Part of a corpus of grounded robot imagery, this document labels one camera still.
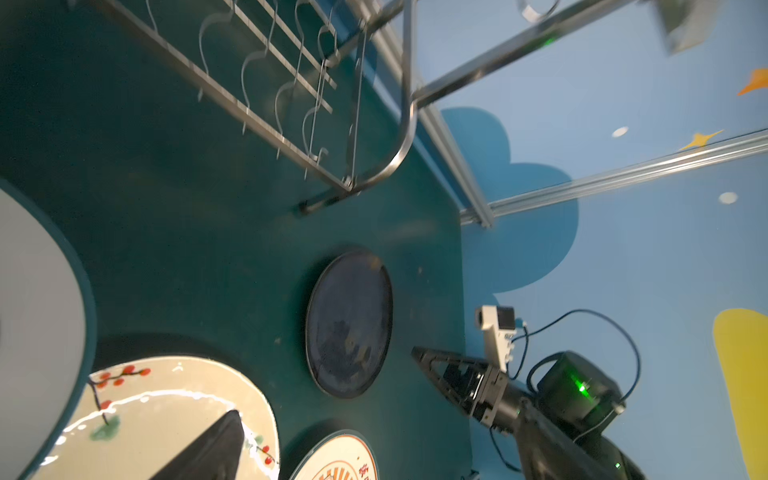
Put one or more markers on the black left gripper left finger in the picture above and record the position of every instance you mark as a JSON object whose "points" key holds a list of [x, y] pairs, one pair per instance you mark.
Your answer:
{"points": [[214, 454]]}

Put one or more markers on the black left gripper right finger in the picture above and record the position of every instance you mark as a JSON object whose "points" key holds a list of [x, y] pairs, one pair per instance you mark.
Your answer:
{"points": [[546, 452]]}

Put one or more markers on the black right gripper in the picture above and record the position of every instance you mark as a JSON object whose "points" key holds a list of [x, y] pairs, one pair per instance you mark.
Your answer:
{"points": [[493, 399]]}

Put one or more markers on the dark blue speckled plate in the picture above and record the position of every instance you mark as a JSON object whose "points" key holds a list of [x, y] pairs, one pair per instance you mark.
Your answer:
{"points": [[348, 324]]}

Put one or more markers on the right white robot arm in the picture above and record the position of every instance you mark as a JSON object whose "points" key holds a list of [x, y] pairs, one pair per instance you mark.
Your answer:
{"points": [[557, 424]]}

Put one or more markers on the steel two-tier dish rack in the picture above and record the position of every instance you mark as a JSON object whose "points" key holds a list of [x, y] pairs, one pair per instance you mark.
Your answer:
{"points": [[552, 28]]}

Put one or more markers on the cream floral plate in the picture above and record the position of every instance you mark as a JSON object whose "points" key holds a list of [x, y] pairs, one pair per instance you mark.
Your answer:
{"points": [[133, 418]]}

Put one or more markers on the orange sunburst plate front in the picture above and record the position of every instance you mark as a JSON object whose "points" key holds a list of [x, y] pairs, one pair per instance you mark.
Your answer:
{"points": [[342, 455]]}

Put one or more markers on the white plate with black motif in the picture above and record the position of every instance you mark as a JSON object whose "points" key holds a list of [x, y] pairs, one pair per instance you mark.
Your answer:
{"points": [[48, 333]]}

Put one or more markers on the aluminium back frame rail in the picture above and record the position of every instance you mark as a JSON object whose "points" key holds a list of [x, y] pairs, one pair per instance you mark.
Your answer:
{"points": [[389, 46]]}

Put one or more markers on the right aluminium upright post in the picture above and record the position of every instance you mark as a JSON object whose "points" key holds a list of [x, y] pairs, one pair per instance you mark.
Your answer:
{"points": [[737, 148]]}

